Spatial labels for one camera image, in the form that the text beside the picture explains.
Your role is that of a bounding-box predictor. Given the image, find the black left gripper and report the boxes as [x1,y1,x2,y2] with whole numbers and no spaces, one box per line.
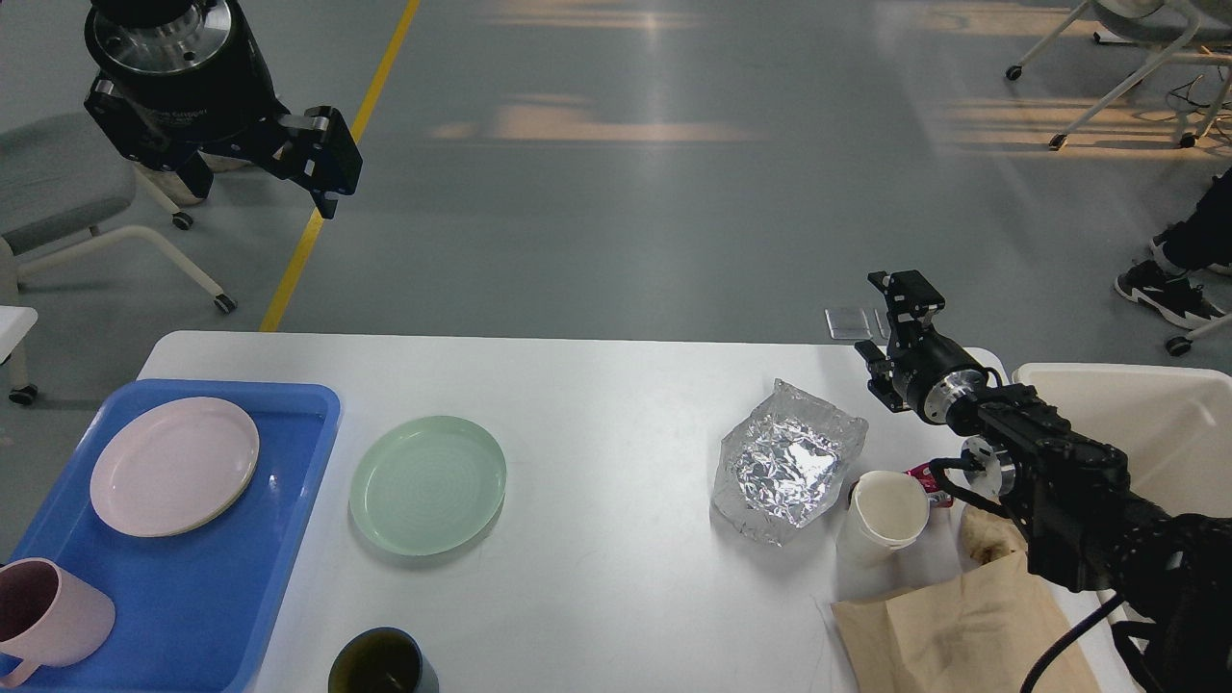
[84,1,363,219]

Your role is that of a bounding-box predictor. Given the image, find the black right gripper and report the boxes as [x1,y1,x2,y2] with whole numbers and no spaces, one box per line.
[854,270,987,425]

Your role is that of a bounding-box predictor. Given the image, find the light green plate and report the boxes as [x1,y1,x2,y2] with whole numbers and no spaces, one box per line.
[347,416,508,557]

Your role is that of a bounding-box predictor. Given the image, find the dark green mug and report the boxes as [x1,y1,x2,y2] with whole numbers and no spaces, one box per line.
[326,626,444,692]

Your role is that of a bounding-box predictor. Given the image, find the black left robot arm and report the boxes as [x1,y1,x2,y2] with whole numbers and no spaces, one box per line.
[84,1,363,219]

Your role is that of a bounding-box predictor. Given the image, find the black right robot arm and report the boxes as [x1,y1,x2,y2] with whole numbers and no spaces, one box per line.
[857,270,1231,692]

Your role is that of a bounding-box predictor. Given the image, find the metal floor socket plates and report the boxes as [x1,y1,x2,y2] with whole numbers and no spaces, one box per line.
[823,307,890,343]

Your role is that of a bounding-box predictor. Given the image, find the small red wrapper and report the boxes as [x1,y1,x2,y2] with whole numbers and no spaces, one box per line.
[906,462,955,509]

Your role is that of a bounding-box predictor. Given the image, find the white paper cup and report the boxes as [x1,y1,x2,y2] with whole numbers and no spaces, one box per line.
[837,470,930,567]

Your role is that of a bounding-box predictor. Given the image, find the crumpled foil bag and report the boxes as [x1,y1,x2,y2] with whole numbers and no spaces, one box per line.
[711,380,869,547]

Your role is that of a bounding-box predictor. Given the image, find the grey office chair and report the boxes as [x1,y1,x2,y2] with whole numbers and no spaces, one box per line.
[1,113,237,313]

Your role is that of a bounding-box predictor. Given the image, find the crumpled brown paper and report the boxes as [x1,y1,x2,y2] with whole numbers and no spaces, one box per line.
[958,504,1027,565]

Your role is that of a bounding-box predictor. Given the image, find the seated person black sneakers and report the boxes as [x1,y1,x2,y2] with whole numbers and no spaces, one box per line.
[1114,170,1231,329]

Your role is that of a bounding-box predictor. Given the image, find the white plastic bin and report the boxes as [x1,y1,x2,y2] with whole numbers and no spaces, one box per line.
[1013,363,1231,518]

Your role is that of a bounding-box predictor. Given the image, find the brown paper bag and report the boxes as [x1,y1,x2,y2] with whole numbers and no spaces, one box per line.
[832,552,1071,692]

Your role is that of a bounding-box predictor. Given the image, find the pink plate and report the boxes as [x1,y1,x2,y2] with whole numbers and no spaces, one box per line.
[90,398,261,538]

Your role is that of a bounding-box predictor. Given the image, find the blue plastic tray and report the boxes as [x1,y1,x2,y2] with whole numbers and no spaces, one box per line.
[12,380,342,692]

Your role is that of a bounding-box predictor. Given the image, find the pink mug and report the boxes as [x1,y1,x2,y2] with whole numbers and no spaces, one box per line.
[1,557,117,689]

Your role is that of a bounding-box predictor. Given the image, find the white chair frame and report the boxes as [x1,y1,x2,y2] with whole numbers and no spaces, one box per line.
[1007,0,1232,150]

